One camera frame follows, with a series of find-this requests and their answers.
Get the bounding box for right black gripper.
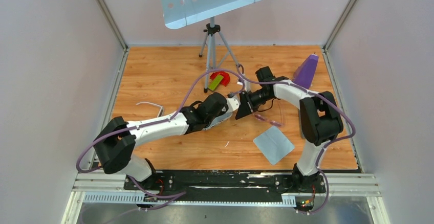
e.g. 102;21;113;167
235;89;273;120

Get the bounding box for striped printed glasses pouch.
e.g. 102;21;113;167
203;113;233;130

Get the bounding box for white sunglasses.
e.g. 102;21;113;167
135;101;165;118

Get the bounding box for blue cleaning cloth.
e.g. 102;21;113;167
210;112;233;127
253;126;295;165

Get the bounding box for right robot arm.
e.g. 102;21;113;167
235;66;343;192

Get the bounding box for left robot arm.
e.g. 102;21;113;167
93;93;240;190

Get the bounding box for red curved plastic piece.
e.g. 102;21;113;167
210;71;230;86

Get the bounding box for green rectangular block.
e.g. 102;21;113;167
208;74;224;92

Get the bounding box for grey tripod stand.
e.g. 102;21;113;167
199;16;241;94

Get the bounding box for grey glasses case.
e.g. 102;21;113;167
297;110;305;139

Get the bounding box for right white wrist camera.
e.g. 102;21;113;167
237;79;251;94

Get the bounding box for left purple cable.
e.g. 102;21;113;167
76;69;246;174

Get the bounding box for white slotted cable duct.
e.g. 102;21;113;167
83;192;296;207

